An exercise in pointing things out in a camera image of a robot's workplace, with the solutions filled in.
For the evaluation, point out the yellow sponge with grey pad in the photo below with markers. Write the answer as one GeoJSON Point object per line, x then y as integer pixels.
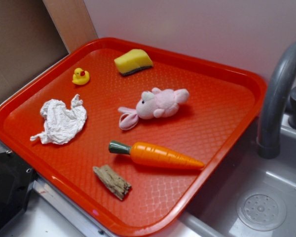
{"type": "Point", "coordinates": [133, 61]}

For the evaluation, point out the brown cardboard panel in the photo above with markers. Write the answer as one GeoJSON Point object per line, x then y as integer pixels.
{"type": "Point", "coordinates": [35, 34]}

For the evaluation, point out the red plastic tray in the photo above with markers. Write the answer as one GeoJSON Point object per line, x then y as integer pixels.
{"type": "Point", "coordinates": [222, 104]}

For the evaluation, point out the grey plastic sink basin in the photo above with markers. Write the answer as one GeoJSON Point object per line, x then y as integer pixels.
{"type": "Point", "coordinates": [248, 196]}

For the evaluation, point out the yellow rubber duck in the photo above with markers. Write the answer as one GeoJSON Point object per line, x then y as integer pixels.
{"type": "Point", "coordinates": [80, 76]}

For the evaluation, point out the small piece of driftwood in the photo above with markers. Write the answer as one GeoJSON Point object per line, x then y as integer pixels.
{"type": "Point", "coordinates": [116, 184]}

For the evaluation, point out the crumpled white paper towel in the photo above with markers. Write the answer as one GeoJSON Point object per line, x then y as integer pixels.
{"type": "Point", "coordinates": [61, 124]}

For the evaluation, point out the orange plastic toy carrot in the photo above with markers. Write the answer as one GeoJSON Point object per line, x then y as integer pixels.
{"type": "Point", "coordinates": [155, 156]}

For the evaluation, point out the grey toy faucet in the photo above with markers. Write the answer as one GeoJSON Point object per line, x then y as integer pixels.
{"type": "Point", "coordinates": [280, 96]}

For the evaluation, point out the pink plush bunny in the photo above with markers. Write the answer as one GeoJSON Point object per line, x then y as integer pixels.
{"type": "Point", "coordinates": [153, 104]}

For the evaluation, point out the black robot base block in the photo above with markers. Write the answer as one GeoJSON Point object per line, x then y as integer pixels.
{"type": "Point", "coordinates": [16, 183]}

